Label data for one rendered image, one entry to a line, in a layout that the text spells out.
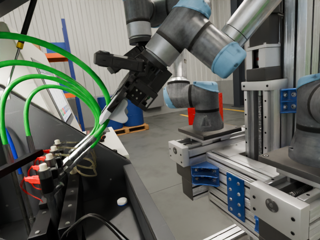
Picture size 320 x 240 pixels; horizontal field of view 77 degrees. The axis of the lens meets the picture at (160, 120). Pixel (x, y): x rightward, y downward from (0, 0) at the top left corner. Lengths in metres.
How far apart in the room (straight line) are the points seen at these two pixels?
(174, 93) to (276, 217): 0.64
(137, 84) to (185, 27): 0.16
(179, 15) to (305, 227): 0.54
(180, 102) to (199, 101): 0.09
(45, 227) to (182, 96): 0.71
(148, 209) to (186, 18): 0.48
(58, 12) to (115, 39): 1.76
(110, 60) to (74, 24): 6.85
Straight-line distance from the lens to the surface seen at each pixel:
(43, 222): 0.63
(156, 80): 0.49
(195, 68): 8.56
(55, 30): 7.26
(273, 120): 0.84
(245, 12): 0.60
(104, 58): 0.48
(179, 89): 0.98
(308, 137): 0.65
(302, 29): 0.86
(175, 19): 0.47
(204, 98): 0.95
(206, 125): 0.97
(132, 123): 5.47
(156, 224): 0.55
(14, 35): 0.55
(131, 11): 0.67
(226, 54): 0.45
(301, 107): 0.64
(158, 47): 0.46
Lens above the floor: 1.29
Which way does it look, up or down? 11 degrees down
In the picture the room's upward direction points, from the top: 6 degrees counter-clockwise
